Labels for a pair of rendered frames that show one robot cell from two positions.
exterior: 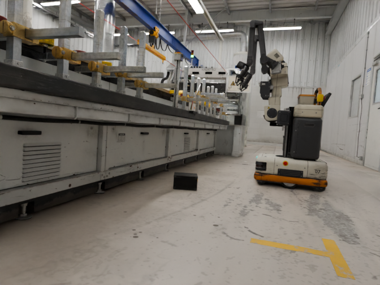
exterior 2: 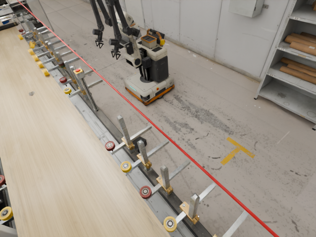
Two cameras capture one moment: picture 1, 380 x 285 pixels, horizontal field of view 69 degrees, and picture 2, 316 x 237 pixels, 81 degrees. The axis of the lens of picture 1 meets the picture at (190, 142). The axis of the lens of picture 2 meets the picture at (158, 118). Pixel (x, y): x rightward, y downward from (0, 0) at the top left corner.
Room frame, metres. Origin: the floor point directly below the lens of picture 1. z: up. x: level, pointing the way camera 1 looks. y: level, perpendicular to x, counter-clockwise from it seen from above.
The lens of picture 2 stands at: (1.19, 0.94, 2.14)
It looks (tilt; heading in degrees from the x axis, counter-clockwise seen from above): 48 degrees down; 309
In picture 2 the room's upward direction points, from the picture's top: 8 degrees counter-clockwise
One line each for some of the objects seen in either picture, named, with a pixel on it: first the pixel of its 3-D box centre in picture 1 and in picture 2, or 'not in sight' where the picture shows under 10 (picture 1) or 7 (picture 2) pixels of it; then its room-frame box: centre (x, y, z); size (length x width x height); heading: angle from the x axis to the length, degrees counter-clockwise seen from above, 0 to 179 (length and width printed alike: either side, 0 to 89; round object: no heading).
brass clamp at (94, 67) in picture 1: (99, 68); (164, 185); (1.55, 0.53, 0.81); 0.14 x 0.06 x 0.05; 163
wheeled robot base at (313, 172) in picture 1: (288, 168); (148, 83); (2.94, -1.06, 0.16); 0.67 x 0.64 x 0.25; 74
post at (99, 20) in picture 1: (97, 55); (166, 183); (1.53, 0.53, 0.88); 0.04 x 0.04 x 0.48; 73
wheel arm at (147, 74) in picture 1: (132, 75); (147, 155); (1.79, 0.40, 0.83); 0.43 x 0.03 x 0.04; 73
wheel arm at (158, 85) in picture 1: (149, 85); (131, 138); (2.03, 0.33, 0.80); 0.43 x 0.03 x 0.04; 73
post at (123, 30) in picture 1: (121, 65); (145, 159); (1.77, 0.46, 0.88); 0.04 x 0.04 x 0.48; 73
